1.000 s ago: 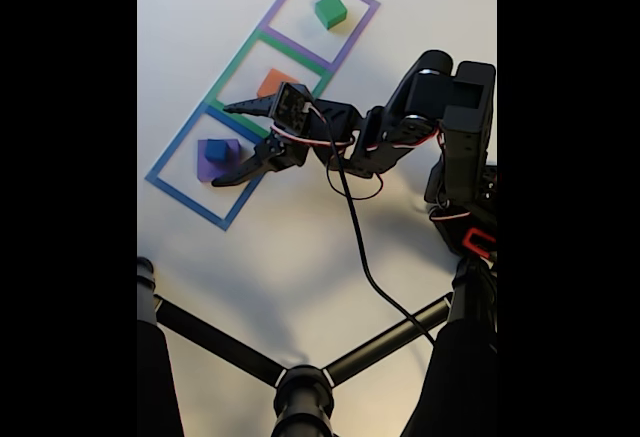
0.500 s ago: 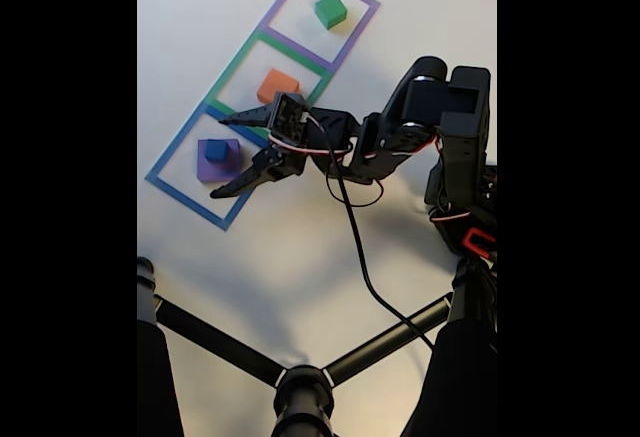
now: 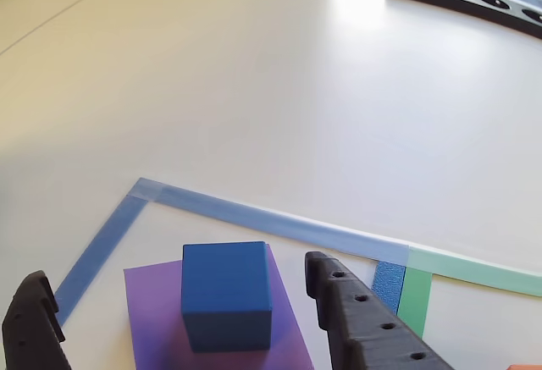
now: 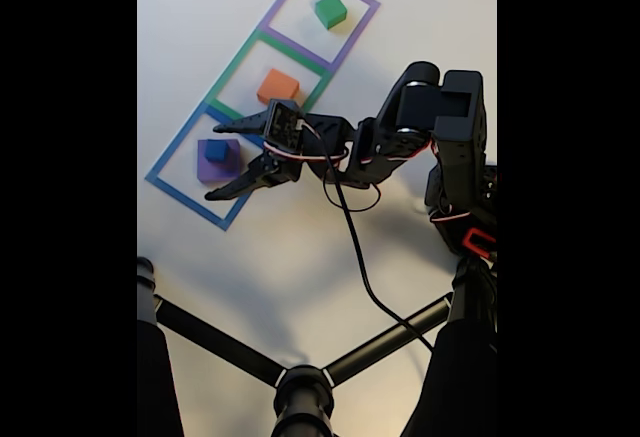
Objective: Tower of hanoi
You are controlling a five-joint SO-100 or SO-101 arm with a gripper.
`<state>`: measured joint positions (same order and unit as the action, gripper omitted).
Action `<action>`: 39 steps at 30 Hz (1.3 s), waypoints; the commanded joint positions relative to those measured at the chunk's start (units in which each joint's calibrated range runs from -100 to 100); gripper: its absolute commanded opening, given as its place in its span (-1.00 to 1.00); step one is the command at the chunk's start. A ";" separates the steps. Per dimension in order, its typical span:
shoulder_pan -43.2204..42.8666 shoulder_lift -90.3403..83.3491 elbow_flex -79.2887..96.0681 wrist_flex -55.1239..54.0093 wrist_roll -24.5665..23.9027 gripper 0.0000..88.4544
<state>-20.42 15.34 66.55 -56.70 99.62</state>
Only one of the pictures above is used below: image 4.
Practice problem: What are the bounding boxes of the small blue cube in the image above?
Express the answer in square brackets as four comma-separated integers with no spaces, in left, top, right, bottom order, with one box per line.
[203,138,231,164]

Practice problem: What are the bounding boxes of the orange block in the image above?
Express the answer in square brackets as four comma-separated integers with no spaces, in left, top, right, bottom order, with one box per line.
[256,67,301,107]

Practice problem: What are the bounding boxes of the green cube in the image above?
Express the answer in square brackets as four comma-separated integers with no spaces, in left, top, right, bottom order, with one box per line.
[314,0,348,31]

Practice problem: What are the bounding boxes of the purple block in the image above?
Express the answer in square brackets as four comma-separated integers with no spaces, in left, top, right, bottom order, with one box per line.
[196,138,246,183]

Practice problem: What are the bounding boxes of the green tape square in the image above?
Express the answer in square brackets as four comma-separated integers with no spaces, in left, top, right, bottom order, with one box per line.
[205,29,332,151]

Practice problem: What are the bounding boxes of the blue tape square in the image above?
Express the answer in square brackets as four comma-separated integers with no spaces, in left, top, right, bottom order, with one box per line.
[144,100,281,232]

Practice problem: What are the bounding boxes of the purple tape square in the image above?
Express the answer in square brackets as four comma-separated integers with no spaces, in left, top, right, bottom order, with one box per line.
[259,0,381,71]

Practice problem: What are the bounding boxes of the red clamp part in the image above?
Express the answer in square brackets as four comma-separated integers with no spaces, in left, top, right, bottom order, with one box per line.
[460,226,498,258]

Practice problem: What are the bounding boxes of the black tripod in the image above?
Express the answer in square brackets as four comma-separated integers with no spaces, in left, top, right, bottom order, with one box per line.
[137,255,498,437]

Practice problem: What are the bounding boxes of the gripper camera circuit board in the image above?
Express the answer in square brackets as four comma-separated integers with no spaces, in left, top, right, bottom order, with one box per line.
[263,99,307,154]

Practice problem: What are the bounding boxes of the black camera cable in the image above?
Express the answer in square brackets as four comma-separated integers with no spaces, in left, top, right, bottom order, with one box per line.
[302,121,435,354]

